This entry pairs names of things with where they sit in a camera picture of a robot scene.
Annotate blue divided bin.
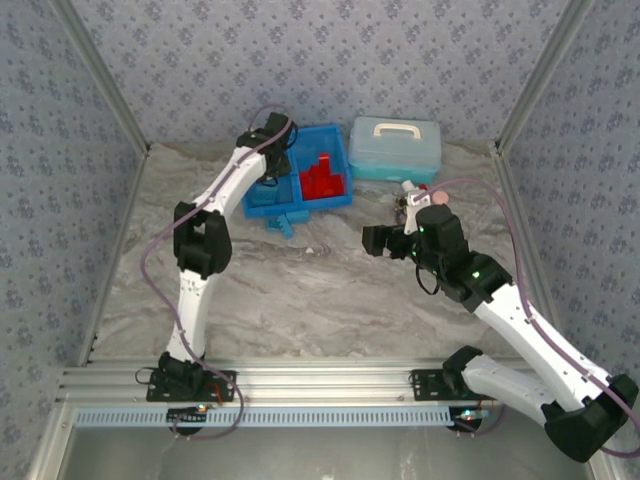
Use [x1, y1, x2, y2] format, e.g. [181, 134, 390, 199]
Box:
[242, 123, 355, 221]

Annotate small electronics board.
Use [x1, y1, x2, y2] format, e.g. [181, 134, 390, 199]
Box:
[167, 405, 210, 435]
[452, 407, 489, 435]

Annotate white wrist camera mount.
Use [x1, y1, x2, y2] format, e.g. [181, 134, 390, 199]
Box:
[403, 192, 432, 236]

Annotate black wire loop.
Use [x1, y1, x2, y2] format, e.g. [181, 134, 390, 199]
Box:
[415, 264, 442, 298]

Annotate purple cable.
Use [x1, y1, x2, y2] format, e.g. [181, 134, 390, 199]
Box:
[138, 103, 296, 442]
[410, 178, 640, 459]

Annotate teal storage box with handle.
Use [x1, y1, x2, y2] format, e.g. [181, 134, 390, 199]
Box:
[348, 116, 444, 184]

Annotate aluminium side rail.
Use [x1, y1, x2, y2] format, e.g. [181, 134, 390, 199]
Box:
[492, 143, 569, 351]
[77, 144, 151, 366]

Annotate aluminium frame post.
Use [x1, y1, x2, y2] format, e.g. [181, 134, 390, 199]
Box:
[51, 0, 152, 155]
[492, 0, 597, 154]

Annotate aluminium mounting rail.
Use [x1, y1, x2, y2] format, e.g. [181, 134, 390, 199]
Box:
[54, 356, 549, 404]

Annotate slotted grey cable duct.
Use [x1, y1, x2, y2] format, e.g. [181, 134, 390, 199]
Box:
[74, 405, 464, 429]

